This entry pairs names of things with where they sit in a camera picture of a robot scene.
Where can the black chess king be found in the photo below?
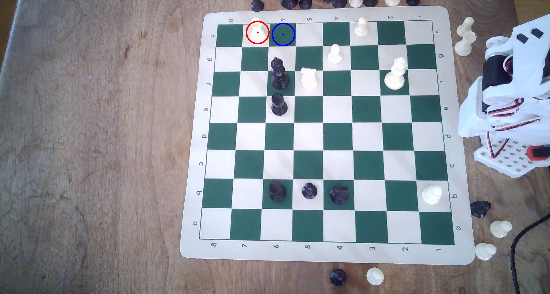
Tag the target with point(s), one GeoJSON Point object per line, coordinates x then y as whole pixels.
{"type": "Point", "coordinates": [279, 76]}

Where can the black chess knight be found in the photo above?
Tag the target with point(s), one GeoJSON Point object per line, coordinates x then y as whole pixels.
{"type": "Point", "coordinates": [480, 209]}

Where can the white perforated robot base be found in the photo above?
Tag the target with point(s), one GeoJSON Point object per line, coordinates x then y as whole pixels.
{"type": "Point", "coordinates": [511, 158]}

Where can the black rook b4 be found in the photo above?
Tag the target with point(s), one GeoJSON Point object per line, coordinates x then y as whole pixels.
{"type": "Point", "coordinates": [339, 195]}

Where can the black pawn b6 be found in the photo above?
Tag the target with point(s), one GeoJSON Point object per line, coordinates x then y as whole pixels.
{"type": "Point", "coordinates": [277, 191]}

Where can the green and cream chess mat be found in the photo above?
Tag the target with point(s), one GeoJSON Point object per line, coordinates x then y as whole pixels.
{"type": "Point", "coordinates": [326, 135]}

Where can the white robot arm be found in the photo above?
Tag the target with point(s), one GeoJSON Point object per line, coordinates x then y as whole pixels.
{"type": "Point", "coordinates": [472, 113]}

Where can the black chess bishop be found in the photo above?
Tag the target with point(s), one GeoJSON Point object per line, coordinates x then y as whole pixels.
{"type": "Point", "coordinates": [279, 106]}

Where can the white chess rook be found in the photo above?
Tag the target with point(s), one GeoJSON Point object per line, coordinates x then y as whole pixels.
{"type": "Point", "coordinates": [309, 79]}

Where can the white chess queen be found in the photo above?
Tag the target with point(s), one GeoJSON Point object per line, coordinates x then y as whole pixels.
{"type": "Point", "coordinates": [395, 77]}

